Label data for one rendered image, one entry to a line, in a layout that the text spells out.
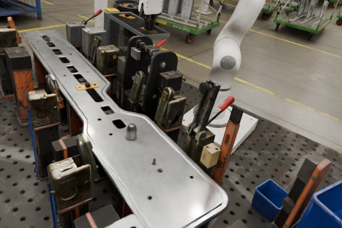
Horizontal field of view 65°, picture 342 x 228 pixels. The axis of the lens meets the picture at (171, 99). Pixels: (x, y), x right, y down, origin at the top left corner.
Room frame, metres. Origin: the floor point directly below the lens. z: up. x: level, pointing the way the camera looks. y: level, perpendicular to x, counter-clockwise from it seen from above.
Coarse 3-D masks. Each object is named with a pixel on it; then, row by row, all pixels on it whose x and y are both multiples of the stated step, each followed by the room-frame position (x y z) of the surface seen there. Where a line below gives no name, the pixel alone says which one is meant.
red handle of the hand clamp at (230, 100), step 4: (232, 96) 0.71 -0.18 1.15; (224, 100) 0.70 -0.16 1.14; (228, 100) 0.69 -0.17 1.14; (232, 100) 0.70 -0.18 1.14; (220, 104) 0.69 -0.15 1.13; (224, 104) 0.68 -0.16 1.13; (228, 104) 0.69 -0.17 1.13; (216, 108) 0.68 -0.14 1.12; (220, 108) 0.68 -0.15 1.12; (224, 108) 0.68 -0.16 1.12; (212, 112) 0.67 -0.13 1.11; (216, 112) 0.67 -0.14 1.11; (220, 112) 0.67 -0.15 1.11; (212, 116) 0.66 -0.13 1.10; (216, 116) 0.66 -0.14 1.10; (208, 120) 0.65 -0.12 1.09; (212, 120) 0.65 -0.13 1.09; (208, 124) 0.65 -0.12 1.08; (196, 128) 0.63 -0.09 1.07; (196, 132) 0.62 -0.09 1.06
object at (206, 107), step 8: (208, 80) 0.65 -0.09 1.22; (200, 88) 0.62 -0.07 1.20; (208, 88) 0.61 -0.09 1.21; (216, 88) 0.63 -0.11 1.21; (208, 96) 0.64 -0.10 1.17; (216, 96) 0.63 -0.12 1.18; (200, 104) 0.64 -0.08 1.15; (208, 104) 0.62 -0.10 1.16; (200, 112) 0.64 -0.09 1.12; (208, 112) 0.62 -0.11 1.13; (200, 120) 0.63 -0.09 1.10; (192, 128) 0.63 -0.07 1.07; (200, 128) 0.61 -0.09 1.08
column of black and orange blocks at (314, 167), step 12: (312, 156) 0.42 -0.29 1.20; (324, 156) 0.42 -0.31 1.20; (300, 168) 0.41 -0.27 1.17; (312, 168) 0.40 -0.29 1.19; (324, 168) 0.39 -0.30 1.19; (300, 180) 0.40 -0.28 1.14; (312, 180) 0.39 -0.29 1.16; (300, 192) 0.40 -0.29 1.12; (312, 192) 0.41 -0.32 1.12; (288, 204) 0.40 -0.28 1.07; (300, 204) 0.39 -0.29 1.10; (288, 216) 0.40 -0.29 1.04
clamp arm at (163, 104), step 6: (168, 90) 0.77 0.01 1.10; (162, 96) 0.77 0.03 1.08; (168, 96) 0.76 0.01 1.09; (162, 102) 0.77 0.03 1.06; (168, 102) 0.76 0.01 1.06; (162, 108) 0.76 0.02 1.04; (156, 114) 0.77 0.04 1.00; (162, 114) 0.75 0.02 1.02; (156, 120) 0.76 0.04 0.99; (162, 120) 0.75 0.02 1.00
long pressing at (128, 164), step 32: (32, 32) 1.38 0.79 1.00; (64, 64) 1.05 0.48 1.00; (64, 96) 0.82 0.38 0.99; (96, 128) 0.65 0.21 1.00; (160, 128) 0.70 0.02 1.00; (128, 160) 0.53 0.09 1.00; (160, 160) 0.55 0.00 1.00; (192, 160) 0.57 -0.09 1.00; (128, 192) 0.43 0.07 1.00; (160, 192) 0.45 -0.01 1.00; (192, 192) 0.46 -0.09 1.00; (224, 192) 0.47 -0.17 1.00; (160, 224) 0.36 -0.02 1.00; (192, 224) 0.38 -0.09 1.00
